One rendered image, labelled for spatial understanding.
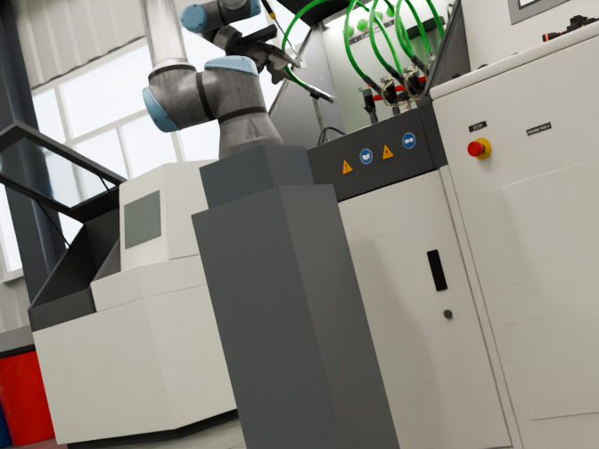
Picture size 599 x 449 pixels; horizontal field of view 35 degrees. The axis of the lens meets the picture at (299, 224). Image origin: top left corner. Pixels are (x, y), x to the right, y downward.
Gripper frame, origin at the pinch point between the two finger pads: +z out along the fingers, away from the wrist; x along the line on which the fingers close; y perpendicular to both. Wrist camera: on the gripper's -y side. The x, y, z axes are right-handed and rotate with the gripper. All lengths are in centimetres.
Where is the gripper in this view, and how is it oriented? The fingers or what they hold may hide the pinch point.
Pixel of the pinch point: (295, 70)
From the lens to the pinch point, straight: 275.6
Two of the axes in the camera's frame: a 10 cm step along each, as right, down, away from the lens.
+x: 1.5, -3.5, -9.3
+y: -4.9, 7.9, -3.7
